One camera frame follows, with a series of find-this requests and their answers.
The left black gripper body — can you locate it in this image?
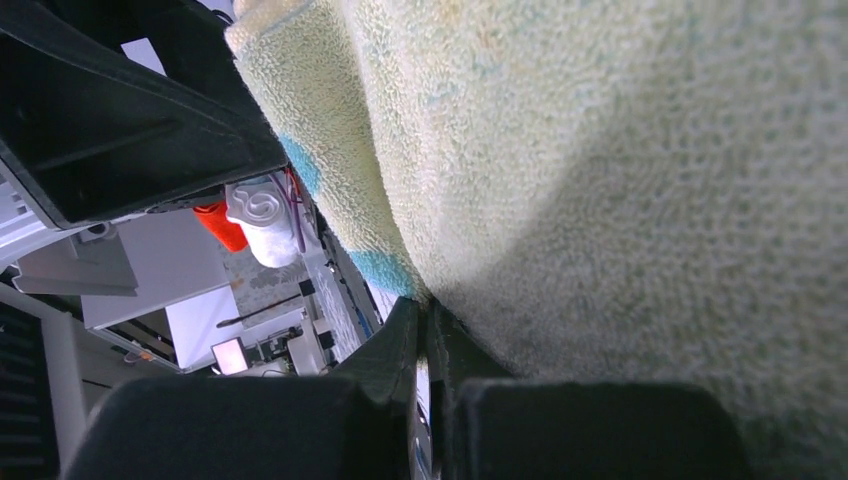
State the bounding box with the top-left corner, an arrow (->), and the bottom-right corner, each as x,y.
1,1 -> 286,229

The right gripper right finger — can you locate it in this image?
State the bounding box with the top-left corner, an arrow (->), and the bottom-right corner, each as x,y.
427,303 -> 753,479

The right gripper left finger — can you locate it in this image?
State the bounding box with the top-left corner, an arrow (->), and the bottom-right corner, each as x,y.
65,298 -> 420,479

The yellow teal patterned towel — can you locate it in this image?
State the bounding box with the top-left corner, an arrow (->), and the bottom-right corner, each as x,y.
225,1 -> 847,479

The orange rolled towel background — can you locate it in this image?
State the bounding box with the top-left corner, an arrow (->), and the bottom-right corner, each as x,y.
192,201 -> 248,253

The white rolled towel background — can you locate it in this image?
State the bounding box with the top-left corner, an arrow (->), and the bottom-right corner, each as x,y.
225,182 -> 300,268

